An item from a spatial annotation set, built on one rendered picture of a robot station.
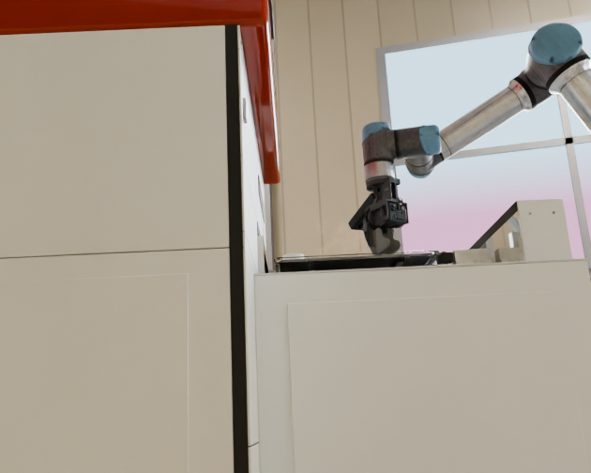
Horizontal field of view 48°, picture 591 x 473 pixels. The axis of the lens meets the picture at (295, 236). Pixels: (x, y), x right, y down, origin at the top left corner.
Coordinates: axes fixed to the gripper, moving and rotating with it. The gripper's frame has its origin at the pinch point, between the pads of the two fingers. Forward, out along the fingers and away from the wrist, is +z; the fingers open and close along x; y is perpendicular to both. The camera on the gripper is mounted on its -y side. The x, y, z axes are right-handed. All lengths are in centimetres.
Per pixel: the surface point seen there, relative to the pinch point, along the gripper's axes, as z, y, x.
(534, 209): -2.6, 40.4, 4.4
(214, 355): 26, 25, -60
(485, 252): 1.5, 22.5, 11.0
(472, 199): -68, -86, 151
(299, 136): -115, -153, 95
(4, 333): 22, 6, -86
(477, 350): 25.4, 35.7, -12.5
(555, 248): 5.6, 42.3, 7.0
